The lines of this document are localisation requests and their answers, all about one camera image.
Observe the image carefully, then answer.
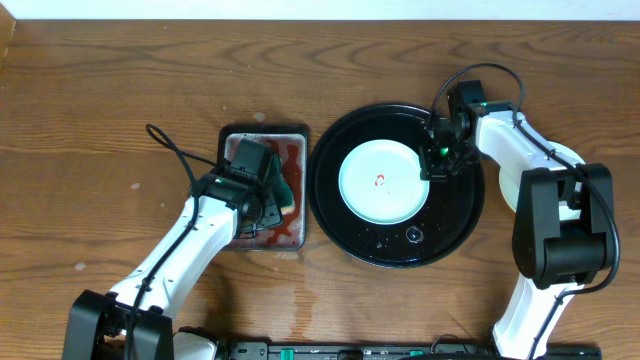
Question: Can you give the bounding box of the green and yellow sponge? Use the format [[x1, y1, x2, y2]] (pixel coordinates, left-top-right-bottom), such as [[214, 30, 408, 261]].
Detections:
[[273, 174, 296, 215]]

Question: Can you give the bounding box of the mint plate with zigzag stain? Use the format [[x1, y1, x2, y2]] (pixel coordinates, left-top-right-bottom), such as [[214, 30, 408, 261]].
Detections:
[[498, 141, 586, 214]]

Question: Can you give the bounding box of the mint plate with loop stain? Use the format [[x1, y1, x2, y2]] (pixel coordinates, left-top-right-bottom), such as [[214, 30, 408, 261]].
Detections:
[[338, 139, 430, 225]]

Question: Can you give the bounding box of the yellow plate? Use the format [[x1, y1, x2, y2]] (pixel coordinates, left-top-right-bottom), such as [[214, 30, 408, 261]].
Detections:
[[499, 169, 519, 212]]

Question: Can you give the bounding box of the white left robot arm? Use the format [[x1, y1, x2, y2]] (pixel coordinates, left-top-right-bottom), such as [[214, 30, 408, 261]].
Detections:
[[63, 164, 294, 359]]

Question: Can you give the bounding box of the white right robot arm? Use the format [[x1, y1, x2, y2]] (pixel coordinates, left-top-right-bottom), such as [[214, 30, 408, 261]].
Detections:
[[423, 102, 621, 359]]

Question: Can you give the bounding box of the rectangular tray with red water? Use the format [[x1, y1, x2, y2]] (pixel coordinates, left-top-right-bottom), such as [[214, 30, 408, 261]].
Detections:
[[217, 123, 309, 251]]

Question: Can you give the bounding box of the round black tray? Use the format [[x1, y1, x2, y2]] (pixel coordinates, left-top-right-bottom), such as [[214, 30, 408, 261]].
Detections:
[[307, 104, 485, 268]]

